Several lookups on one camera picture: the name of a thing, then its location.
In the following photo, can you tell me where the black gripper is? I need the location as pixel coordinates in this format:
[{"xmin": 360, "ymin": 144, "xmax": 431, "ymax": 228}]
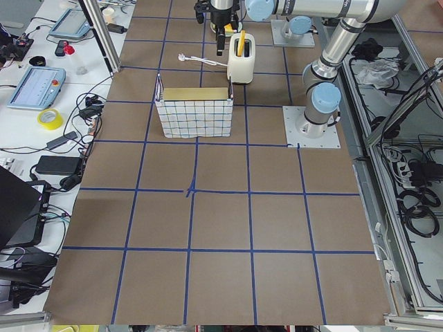
[
  {"xmin": 210, "ymin": 0, "xmax": 232, "ymax": 56},
  {"xmin": 230, "ymin": 0, "xmax": 240, "ymax": 31}
]

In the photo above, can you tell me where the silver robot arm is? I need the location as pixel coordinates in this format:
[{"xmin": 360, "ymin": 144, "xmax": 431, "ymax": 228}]
[
  {"xmin": 244, "ymin": 1, "xmax": 312, "ymax": 39},
  {"xmin": 245, "ymin": 0, "xmax": 406, "ymax": 139}
]

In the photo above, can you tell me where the yellow bread slice in toaster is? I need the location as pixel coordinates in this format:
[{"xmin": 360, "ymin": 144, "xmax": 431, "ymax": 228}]
[{"xmin": 237, "ymin": 30, "xmax": 246, "ymax": 57}]

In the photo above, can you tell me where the white two-slot toaster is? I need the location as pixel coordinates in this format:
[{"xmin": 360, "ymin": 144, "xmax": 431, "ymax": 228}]
[{"xmin": 227, "ymin": 33, "xmax": 256, "ymax": 84}]

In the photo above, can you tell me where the light green plate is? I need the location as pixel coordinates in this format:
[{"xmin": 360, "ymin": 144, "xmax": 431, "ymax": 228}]
[{"xmin": 210, "ymin": 22, "xmax": 243, "ymax": 34}]

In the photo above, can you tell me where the yellow bread on plate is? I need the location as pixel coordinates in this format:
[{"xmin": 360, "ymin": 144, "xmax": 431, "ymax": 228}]
[{"xmin": 224, "ymin": 24, "xmax": 235, "ymax": 35}]

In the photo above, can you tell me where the grid pattern storage basket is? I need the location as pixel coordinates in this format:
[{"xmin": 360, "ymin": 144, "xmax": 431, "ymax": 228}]
[{"xmin": 155, "ymin": 75, "xmax": 234, "ymax": 139}]

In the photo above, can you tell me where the black power adapter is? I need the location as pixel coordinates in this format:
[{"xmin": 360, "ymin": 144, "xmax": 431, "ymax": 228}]
[{"xmin": 107, "ymin": 24, "xmax": 127, "ymax": 34}]

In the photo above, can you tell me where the white paper cup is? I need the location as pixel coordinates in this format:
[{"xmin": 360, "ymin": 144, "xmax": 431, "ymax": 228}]
[{"xmin": 102, "ymin": 8, "xmax": 116, "ymax": 24}]

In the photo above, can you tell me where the blue teach pendant far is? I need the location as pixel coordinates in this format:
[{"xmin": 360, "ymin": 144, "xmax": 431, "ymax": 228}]
[{"xmin": 48, "ymin": 8, "xmax": 90, "ymax": 40}]

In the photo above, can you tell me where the blue teach pendant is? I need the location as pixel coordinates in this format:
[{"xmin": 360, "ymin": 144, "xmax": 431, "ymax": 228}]
[
  {"xmin": 48, "ymin": 8, "xmax": 90, "ymax": 40},
  {"xmin": 7, "ymin": 66, "xmax": 66, "ymax": 111}
]

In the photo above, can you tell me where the black phone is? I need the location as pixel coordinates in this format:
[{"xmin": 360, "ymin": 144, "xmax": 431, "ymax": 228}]
[{"xmin": 55, "ymin": 39, "xmax": 69, "ymax": 57}]

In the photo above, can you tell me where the blue teach pendant near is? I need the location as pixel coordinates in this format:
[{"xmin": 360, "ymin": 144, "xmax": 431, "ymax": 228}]
[{"xmin": 7, "ymin": 66, "xmax": 66, "ymax": 111}]

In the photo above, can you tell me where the yellow tape roll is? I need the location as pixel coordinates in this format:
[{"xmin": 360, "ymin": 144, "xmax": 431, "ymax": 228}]
[{"xmin": 37, "ymin": 109, "xmax": 64, "ymax": 131}]

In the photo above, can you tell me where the large black power brick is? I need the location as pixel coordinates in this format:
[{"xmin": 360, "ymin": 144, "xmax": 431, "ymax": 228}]
[{"xmin": 35, "ymin": 156, "xmax": 82, "ymax": 176}]

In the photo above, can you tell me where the black laptop computer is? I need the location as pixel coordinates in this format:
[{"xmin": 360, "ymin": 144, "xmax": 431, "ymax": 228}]
[{"xmin": 1, "ymin": 168, "xmax": 50, "ymax": 249}]

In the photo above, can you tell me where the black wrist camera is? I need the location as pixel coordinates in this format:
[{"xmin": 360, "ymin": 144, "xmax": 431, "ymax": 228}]
[{"xmin": 194, "ymin": 0, "xmax": 210, "ymax": 24}]

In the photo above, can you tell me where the white power cord with plug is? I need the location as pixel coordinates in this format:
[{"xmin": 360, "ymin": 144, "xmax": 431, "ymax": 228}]
[{"xmin": 177, "ymin": 53, "xmax": 229, "ymax": 68}]

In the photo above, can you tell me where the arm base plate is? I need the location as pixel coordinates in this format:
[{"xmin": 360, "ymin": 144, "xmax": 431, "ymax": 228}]
[
  {"xmin": 271, "ymin": 16, "xmax": 315, "ymax": 48},
  {"xmin": 282, "ymin": 106, "xmax": 341, "ymax": 149}
]

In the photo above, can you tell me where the aluminium frame post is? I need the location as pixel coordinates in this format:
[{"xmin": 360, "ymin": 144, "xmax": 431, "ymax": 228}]
[{"xmin": 79, "ymin": 0, "xmax": 120, "ymax": 75}]

